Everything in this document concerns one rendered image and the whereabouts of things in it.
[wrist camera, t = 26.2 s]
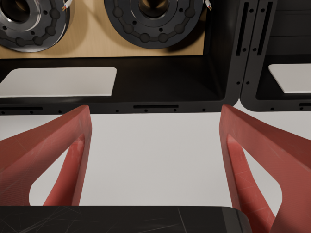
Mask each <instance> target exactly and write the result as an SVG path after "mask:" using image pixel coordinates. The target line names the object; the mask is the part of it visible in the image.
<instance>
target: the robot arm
mask: <svg viewBox="0 0 311 233"><path fill-rule="evenodd" d="M92 129H93V128H92V122H91V116H90V110H89V106H88V105H81V106H79V107H77V108H75V109H73V110H71V111H69V112H67V113H65V114H63V115H62V116H60V117H58V118H56V119H54V120H52V121H50V122H48V123H45V124H43V125H41V126H38V127H36V128H33V129H30V130H28V131H25V132H22V133H20V134H17V135H14V136H11V137H9V138H6V139H3V140H1V141H0V233H311V140H309V139H306V138H304V137H301V136H298V135H295V134H293V133H290V132H287V131H285V130H282V129H279V128H277V127H274V126H272V125H269V124H267V123H264V122H262V121H260V120H258V119H256V118H254V117H252V116H250V115H248V114H246V113H244V112H243V111H241V110H239V109H237V108H235V107H233V106H231V105H228V104H224V105H223V106H222V110H221V116H220V122H219V136H220V143H221V149H222V156H223V162H224V169H225V173H226V178H227V183H228V187H229V192H230V198H231V203H232V207H225V206H79V204H80V199H81V193H82V188H83V184H84V179H85V174H86V169H87V163H88V157H89V150H90V143H91V137H92ZM243 148H244V149H245V150H246V151H247V152H248V153H249V154H250V155H251V156H252V157H253V158H254V159H255V160H256V161H257V162H258V163H259V164H260V165H261V166H262V167H263V168H264V169H265V170H266V171H267V172H268V173H269V174H270V175H271V176H272V177H273V178H274V179H275V180H276V181H277V182H278V184H279V185H280V188H281V192H282V203H281V205H280V208H279V210H278V213H277V215H276V217H275V216H274V214H273V212H272V210H271V208H270V207H269V205H268V203H267V201H266V200H265V198H264V196H263V194H262V193H261V191H260V189H259V188H258V186H257V184H256V182H255V180H254V177H253V175H252V172H251V170H250V167H249V164H248V162H247V159H246V156H245V154H244V151H243ZM67 149H68V151H67V154H66V157H65V160H64V162H63V165H62V168H61V170H60V173H59V176H58V178H57V180H56V182H55V184H54V186H53V188H52V190H51V192H50V193H49V195H48V197H47V198H46V200H45V202H44V204H43V206H31V205H30V202H29V193H30V189H31V186H32V184H33V183H34V182H35V181H36V180H37V179H38V178H39V177H40V176H41V175H42V174H43V173H44V172H45V171H46V170H47V169H48V168H49V167H50V166H51V165H52V164H53V163H54V162H55V161H56V160H57V159H58V158H59V157H60V156H61V155H62V154H63V153H64V152H65V151H66V150H67Z"/></svg>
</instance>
